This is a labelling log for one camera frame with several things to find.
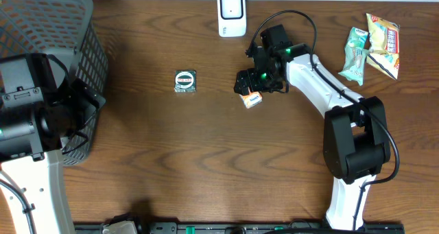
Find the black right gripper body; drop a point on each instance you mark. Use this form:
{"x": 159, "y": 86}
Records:
{"x": 260, "y": 78}

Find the orange tissue pack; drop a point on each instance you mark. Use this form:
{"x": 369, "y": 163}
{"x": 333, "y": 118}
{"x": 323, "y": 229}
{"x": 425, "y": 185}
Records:
{"x": 252, "y": 99}

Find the round clear packaged item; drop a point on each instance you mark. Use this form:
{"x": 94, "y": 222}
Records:
{"x": 185, "y": 81}

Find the teal snack packet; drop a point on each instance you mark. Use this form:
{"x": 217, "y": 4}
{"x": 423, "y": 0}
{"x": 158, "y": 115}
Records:
{"x": 353, "y": 69}

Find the yellow snack bag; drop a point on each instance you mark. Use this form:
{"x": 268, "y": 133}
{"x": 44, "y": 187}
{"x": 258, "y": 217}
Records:
{"x": 383, "y": 53}

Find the teal tissue pack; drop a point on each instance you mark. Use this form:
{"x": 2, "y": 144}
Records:
{"x": 356, "y": 39}

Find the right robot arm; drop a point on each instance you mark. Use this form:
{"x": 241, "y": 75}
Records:
{"x": 356, "y": 141}

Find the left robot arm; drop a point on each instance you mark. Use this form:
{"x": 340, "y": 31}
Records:
{"x": 41, "y": 105}

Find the dark grey plastic basket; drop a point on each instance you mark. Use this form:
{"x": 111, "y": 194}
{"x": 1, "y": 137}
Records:
{"x": 62, "y": 28}

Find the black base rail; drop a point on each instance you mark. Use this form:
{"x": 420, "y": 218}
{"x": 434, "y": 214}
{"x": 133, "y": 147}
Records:
{"x": 131, "y": 226}

